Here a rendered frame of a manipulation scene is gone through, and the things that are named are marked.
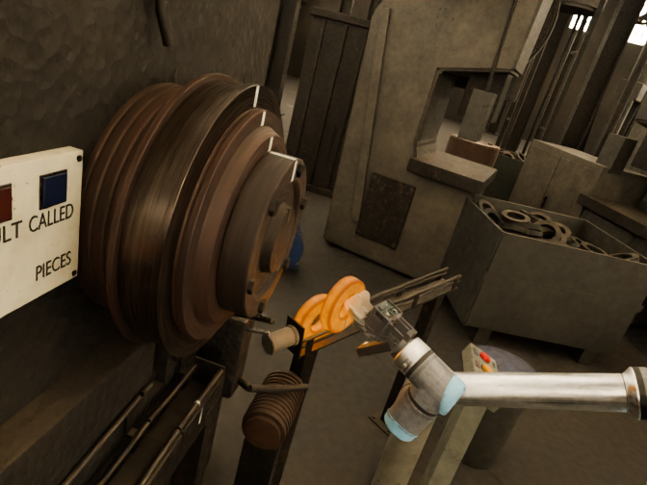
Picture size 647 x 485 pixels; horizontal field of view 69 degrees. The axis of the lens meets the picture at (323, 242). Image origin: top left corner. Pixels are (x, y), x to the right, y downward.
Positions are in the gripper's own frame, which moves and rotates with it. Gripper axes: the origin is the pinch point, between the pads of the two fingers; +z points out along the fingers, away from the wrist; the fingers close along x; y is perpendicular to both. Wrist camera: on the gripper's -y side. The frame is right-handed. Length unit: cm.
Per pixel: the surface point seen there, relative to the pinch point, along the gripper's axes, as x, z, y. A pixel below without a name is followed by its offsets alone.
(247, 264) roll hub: 52, -4, 31
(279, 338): 10.5, 5.6, -17.4
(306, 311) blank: 2.1, 6.7, -11.2
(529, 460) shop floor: -103, -76, -67
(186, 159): 60, 6, 42
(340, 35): -294, 259, -2
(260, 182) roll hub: 48, 3, 40
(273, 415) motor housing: 17.6, -7.7, -30.3
